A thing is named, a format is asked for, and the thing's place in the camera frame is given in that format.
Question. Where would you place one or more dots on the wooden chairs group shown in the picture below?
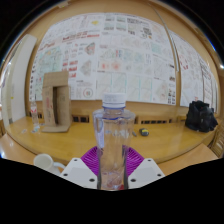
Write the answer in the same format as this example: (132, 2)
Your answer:
(218, 141)

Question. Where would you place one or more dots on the small dark round object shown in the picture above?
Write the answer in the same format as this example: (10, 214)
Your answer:
(144, 132)

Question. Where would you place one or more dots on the small clear plastic bottle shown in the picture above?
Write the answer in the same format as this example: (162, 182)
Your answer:
(34, 115)

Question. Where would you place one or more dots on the white ceramic mug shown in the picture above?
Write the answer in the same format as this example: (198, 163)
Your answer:
(45, 161)

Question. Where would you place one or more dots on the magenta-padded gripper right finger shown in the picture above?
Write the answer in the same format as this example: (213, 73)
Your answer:
(146, 171)

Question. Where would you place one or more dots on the clear plastic water bottle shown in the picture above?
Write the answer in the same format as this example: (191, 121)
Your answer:
(113, 143)

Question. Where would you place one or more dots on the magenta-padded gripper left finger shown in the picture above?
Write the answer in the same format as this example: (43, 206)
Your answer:
(78, 171)

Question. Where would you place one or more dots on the brown cardboard box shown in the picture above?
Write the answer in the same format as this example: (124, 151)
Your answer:
(55, 100)

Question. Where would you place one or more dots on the wall posters group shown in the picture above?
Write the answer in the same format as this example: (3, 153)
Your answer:
(113, 56)

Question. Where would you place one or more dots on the black bag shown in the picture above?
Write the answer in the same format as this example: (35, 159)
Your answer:
(200, 116)

